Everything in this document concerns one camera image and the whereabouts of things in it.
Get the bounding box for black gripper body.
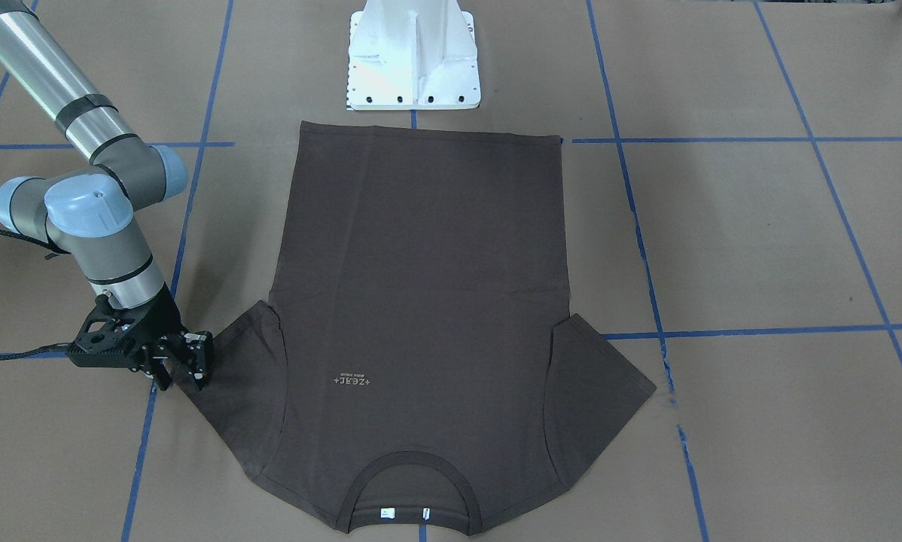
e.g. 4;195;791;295
102;285;186;377

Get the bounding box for brown t-shirt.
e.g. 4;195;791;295
183;121;657;535

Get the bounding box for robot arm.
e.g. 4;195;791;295
0;1;214;390

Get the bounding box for brown paper table cover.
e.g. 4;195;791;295
0;1;902;541

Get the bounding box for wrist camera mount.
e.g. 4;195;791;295
63;294;147;373

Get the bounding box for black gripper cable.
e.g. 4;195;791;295
0;224;75;361

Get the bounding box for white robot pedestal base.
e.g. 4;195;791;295
346;1;482;111

